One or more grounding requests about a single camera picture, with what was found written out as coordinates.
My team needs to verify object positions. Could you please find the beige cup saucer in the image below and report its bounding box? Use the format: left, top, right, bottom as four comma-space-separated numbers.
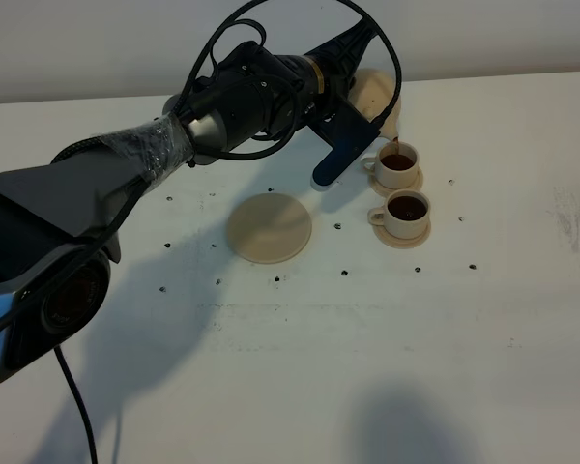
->
368, 169, 423, 197
372, 221, 431, 249

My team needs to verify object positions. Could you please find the far beige teacup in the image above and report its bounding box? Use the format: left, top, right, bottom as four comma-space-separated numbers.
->
361, 141, 420, 190

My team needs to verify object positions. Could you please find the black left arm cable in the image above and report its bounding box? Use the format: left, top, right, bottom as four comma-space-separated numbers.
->
52, 0, 403, 464

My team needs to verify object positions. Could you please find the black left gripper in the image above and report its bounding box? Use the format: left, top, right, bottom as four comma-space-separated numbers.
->
183, 24, 375, 150

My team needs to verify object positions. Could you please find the large beige teapot saucer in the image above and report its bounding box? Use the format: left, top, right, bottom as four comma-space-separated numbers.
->
226, 193, 312, 264

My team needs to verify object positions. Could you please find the near beige teacup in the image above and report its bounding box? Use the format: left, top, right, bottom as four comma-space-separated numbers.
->
367, 189, 431, 240

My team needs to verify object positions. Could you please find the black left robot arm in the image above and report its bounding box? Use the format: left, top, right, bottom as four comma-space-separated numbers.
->
0, 21, 376, 382

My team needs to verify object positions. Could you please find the beige teacup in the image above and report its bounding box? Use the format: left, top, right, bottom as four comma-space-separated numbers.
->
367, 189, 431, 240
361, 141, 420, 190

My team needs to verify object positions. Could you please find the far beige cup saucer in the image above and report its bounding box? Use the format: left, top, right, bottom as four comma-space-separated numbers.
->
368, 169, 423, 197

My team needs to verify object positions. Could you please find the beige ceramic teapot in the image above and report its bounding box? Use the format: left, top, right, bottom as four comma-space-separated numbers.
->
348, 68, 401, 141

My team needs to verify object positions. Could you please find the near beige cup saucer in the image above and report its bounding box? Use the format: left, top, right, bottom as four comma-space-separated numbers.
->
372, 221, 431, 249

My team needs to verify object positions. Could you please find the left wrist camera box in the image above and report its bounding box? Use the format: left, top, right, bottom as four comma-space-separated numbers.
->
309, 101, 380, 189

